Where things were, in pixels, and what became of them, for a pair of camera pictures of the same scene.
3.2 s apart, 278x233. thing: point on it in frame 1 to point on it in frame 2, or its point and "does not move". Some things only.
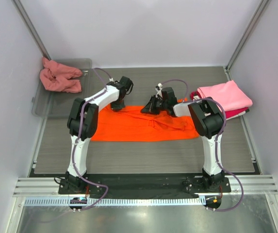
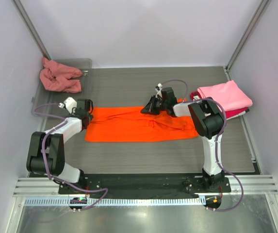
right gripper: x=150 y=108 does not move
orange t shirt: x=131 y=124 does not move
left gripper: x=117 y=108 to x=90 y=116
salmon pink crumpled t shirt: x=59 y=78 does not move
